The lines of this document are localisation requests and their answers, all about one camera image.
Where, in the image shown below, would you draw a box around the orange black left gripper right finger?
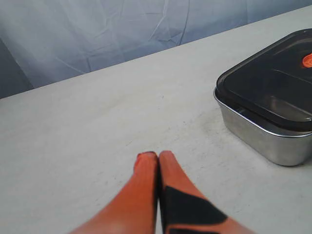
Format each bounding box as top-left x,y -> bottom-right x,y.
158,151 -> 251,234

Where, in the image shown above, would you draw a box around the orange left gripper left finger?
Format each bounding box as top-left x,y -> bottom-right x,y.
71,152 -> 158,234

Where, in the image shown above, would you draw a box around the dark lid with orange seal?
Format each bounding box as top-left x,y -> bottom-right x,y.
215,28 -> 312,132

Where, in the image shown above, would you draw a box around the stainless steel lunch box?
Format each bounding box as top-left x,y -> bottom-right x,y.
214,89 -> 312,167

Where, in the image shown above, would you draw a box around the blue-grey backdrop curtain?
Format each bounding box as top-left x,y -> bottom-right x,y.
0,0 -> 311,98

